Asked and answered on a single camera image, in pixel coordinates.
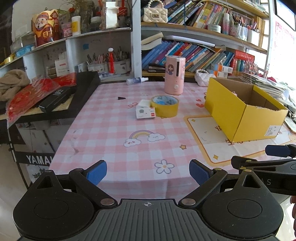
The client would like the yellow tape roll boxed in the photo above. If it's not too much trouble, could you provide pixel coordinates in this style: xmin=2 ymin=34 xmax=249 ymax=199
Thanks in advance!
xmin=151 ymin=95 xmax=179 ymax=118

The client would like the pink cylindrical humidifier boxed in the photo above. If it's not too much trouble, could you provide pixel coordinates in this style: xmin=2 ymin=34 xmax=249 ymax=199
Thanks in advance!
xmin=164 ymin=55 xmax=186 ymax=95

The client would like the white power adapter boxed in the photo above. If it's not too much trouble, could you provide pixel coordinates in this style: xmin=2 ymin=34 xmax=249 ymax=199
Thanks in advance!
xmin=136 ymin=99 xmax=151 ymax=108

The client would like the white staples box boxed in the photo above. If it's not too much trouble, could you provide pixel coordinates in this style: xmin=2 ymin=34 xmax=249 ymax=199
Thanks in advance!
xmin=136 ymin=107 xmax=156 ymax=120

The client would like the white beaded bag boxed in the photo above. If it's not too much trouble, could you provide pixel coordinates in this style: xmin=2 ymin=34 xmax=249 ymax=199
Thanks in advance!
xmin=194 ymin=69 xmax=215 ymax=87

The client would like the fortune god figurine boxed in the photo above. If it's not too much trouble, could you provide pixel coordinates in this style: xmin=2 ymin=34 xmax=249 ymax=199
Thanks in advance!
xmin=32 ymin=9 xmax=60 ymax=47

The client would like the pink checkered tablecloth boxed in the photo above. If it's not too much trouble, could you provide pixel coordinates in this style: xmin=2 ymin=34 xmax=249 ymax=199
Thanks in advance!
xmin=49 ymin=81 xmax=296 ymax=202

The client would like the cream quilted handbag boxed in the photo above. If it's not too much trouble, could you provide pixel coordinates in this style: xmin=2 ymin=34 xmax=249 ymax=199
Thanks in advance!
xmin=143 ymin=0 xmax=168 ymax=24

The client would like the stack of papers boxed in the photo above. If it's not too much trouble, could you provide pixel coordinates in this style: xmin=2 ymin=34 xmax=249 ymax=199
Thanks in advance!
xmin=238 ymin=73 xmax=290 ymax=100

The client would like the white pen holder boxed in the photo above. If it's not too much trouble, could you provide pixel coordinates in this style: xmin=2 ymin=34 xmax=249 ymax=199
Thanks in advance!
xmin=87 ymin=59 xmax=131 ymax=74

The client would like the red tassel ornament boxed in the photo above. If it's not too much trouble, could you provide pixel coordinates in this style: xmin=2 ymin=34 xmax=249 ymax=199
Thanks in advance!
xmin=108 ymin=47 xmax=115 ymax=74

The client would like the yellow cardboard box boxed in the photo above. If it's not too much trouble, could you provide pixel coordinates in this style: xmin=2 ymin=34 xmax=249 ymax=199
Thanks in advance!
xmin=205 ymin=78 xmax=288 ymax=142

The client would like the black keyboard piano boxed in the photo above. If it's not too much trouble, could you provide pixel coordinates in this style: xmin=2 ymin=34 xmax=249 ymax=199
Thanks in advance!
xmin=0 ymin=71 xmax=101 ymax=123

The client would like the beige towel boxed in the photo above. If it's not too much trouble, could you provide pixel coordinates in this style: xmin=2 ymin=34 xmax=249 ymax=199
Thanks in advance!
xmin=0 ymin=69 xmax=30 ymax=102

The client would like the white yellow bottle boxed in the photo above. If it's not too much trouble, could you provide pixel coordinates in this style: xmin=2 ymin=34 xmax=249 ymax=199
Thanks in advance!
xmin=71 ymin=16 xmax=81 ymax=36

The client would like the red plastic bag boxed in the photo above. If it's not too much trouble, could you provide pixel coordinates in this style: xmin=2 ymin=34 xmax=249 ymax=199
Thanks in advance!
xmin=6 ymin=76 xmax=61 ymax=121

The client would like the white bookshelf unit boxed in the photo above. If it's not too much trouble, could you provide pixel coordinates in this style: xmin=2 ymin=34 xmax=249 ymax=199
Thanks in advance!
xmin=0 ymin=0 xmax=271 ymax=79

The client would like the small spray bottle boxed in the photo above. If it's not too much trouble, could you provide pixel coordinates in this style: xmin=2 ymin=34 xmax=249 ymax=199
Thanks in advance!
xmin=126 ymin=77 xmax=149 ymax=85

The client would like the person's right hand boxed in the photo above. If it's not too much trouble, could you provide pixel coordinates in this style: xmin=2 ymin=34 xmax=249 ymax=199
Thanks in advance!
xmin=290 ymin=196 xmax=296 ymax=219

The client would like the black rectangular case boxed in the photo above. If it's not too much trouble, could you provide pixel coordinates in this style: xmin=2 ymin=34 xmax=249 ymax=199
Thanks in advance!
xmin=39 ymin=86 xmax=72 ymax=113

